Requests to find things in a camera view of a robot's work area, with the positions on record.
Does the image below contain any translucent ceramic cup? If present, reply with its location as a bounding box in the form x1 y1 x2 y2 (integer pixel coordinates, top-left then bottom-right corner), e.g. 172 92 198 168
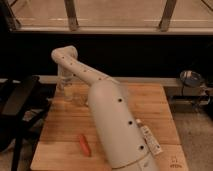
62 84 77 102

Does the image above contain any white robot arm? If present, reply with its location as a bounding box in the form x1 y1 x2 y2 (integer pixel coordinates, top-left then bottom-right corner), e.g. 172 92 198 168
51 46 159 171

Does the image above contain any black chair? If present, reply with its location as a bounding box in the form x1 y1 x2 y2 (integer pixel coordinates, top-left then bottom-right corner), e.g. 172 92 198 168
0 76 56 171

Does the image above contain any orange carrot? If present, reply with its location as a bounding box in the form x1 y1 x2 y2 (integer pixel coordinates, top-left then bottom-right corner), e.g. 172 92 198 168
78 134 91 157

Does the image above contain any white labelled bottle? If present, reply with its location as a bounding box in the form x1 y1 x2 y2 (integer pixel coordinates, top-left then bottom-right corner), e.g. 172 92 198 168
136 119 163 155

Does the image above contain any round metal lamp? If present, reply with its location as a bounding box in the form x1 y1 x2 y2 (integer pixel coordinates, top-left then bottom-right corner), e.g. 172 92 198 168
180 70 204 87

